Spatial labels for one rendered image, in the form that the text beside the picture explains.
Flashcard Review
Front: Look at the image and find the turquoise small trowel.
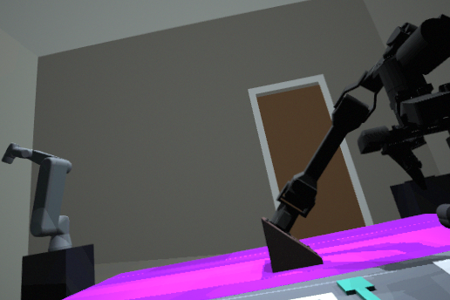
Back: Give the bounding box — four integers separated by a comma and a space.
337, 276, 381, 300

